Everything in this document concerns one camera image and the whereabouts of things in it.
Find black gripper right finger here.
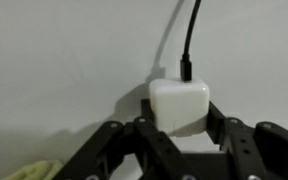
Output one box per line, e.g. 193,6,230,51
206,102,288,180

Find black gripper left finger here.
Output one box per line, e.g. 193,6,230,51
52,99,198,180

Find white charger block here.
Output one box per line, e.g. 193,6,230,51
149,78,210,137

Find black charger cable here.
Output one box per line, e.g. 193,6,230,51
179,0,202,82

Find yellow-green folded cloth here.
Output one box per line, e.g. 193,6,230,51
2,160,63,180

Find large white board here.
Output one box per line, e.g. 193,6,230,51
0,0,288,180

